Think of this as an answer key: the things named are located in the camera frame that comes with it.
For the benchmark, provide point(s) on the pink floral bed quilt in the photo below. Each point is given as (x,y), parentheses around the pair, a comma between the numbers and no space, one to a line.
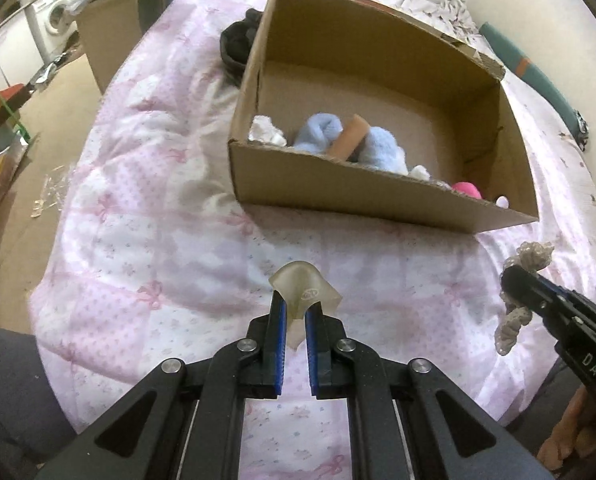
(155,258)

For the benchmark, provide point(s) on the pink rubber duck toy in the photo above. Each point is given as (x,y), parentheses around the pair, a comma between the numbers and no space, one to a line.
(467,188)

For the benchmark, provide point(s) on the light blue plush toy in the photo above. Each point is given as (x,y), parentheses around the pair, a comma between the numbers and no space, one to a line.
(375,147)

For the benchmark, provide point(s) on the teal bolster pillow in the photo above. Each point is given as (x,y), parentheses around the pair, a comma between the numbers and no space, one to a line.
(518,62)

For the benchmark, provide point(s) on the white ruffled scrunchie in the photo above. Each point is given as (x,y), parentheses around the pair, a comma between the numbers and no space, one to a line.
(263,131)

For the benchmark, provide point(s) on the translucent tan silicone cup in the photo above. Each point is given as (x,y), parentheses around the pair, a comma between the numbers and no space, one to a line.
(301,285)

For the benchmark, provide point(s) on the person's right hand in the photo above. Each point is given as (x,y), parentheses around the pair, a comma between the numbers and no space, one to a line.
(574,434)

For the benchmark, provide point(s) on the tan silicone tube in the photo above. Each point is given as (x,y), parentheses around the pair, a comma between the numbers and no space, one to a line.
(350,138)

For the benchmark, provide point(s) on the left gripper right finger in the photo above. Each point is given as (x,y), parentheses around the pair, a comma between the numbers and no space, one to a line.
(328,377)

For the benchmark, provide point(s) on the dark grey cloth bundle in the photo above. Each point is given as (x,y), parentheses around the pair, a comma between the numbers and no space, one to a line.
(236,42)

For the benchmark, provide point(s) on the small brown cardboard box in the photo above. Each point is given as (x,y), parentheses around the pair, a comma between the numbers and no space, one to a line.
(109,31)

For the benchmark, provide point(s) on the white washing machine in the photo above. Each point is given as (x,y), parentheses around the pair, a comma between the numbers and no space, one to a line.
(49,26)

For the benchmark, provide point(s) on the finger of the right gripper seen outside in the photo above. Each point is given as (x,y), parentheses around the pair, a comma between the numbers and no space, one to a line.
(539,295)

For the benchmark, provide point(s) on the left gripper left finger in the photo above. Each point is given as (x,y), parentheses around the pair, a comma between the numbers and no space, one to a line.
(265,370)

